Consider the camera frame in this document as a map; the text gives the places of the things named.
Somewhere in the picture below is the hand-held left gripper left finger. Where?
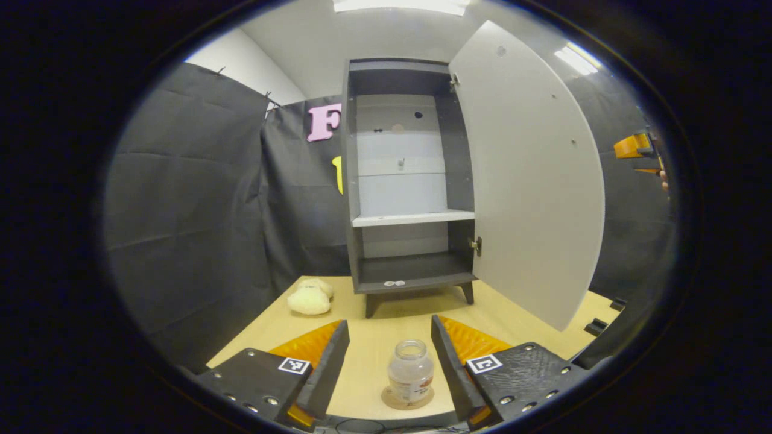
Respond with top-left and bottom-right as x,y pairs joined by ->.
196,320 -> 350,433

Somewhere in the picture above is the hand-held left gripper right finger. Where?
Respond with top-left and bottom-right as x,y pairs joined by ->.
431,315 -> 589,432

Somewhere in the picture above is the black backdrop cloth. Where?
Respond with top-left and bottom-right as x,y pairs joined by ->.
104,62 -> 673,371

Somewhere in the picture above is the dark grey cabinet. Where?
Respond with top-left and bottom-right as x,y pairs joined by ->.
341,58 -> 481,319

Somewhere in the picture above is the ceiling light panel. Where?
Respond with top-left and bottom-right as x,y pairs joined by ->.
333,0 -> 470,17
554,41 -> 603,76

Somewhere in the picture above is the cream plush toy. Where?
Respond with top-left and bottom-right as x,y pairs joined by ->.
287,278 -> 334,316

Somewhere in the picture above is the round cork coaster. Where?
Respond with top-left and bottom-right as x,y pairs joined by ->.
381,386 -> 435,410

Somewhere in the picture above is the white cabinet shelf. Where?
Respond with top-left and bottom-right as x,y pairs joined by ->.
352,209 -> 475,228

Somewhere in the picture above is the clear glass bottle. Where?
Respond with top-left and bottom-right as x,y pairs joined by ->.
387,339 -> 435,403

